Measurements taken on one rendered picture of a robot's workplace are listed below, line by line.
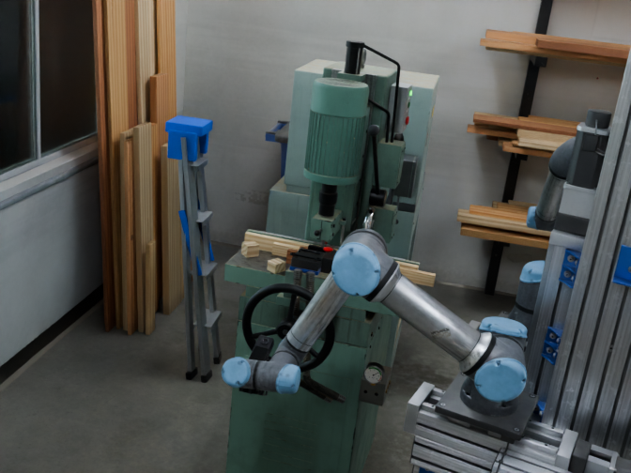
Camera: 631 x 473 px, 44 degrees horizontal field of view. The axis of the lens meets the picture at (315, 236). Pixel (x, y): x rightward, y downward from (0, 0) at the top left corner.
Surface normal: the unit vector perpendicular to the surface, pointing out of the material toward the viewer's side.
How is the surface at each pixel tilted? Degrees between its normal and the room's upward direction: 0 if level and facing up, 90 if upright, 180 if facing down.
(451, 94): 90
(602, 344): 90
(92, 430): 0
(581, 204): 90
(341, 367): 90
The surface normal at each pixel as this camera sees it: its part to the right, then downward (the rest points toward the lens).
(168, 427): 0.11, -0.94
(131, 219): 0.97, 0.13
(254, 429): -0.26, 0.30
